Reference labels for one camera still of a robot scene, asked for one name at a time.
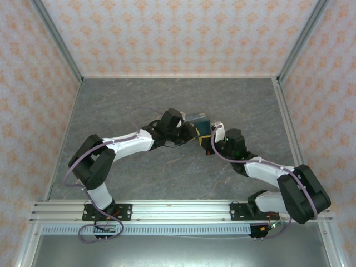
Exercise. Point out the starry night painted tin box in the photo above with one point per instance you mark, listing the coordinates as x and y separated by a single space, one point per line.
203 125

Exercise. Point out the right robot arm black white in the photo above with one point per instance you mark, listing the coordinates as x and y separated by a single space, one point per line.
303 194

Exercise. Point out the grey metal sheet panel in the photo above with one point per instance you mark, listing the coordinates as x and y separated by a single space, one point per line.
180 253

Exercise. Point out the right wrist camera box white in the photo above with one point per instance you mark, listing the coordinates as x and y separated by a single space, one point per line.
218 133

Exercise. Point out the aluminium side rail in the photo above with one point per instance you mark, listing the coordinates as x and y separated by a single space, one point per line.
289 125

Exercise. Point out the long aluminium mounting rail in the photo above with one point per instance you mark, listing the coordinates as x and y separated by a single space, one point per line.
180 211

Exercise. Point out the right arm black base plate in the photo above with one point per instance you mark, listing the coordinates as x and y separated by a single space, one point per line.
239 211

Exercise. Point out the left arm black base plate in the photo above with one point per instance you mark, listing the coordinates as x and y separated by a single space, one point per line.
125 211

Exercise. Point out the aluminium frame post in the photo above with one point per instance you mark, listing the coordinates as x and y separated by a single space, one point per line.
58 41
303 41

